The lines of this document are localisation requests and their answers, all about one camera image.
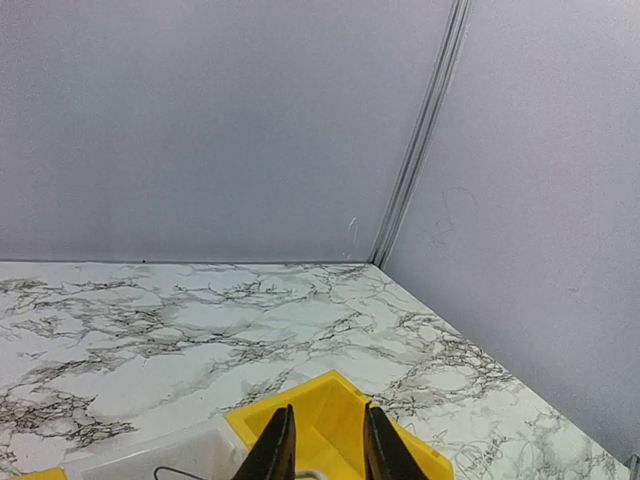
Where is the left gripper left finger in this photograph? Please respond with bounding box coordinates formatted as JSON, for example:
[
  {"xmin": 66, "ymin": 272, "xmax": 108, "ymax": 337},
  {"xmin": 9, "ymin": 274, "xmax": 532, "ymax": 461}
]
[{"xmin": 234, "ymin": 404, "xmax": 295, "ymax": 480}]

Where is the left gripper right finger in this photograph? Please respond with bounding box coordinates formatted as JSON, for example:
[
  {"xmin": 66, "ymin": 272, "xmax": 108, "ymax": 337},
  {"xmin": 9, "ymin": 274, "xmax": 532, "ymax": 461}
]
[{"xmin": 363, "ymin": 402, "xmax": 425, "ymax": 480}]

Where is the yellow plastic bin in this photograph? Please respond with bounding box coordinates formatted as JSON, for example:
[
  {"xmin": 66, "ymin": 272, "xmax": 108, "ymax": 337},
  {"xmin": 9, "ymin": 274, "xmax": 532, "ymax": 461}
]
[
  {"xmin": 226, "ymin": 370, "xmax": 454, "ymax": 479},
  {"xmin": 8, "ymin": 467, "xmax": 67, "ymax": 480}
]

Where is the right aluminium corner post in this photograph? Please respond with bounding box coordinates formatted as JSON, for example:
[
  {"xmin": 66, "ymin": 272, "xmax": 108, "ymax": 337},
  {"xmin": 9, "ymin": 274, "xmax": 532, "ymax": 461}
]
[{"xmin": 369, "ymin": 0, "xmax": 473, "ymax": 269}]

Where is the left yellow plastic bin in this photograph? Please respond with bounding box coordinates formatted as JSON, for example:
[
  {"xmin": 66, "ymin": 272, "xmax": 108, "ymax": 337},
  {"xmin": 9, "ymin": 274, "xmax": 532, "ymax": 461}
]
[{"xmin": 8, "ymin": 467, "xmax": 67, "ymax": 480}]

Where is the white translucent plastic bin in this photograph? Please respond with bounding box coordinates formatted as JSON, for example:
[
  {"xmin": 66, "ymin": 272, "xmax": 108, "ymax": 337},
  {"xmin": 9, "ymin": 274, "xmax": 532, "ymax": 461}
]
[{"xmin": 62, "ymin": 417, "xmax": 248, "ymax": 479}]

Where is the right yellow plastic bin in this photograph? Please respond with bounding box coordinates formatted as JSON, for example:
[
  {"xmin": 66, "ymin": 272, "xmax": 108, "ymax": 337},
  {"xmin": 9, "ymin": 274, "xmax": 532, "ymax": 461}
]
[{"xmin": 226, "ymin": 370, "xmax": 454, "ymax": 479}]

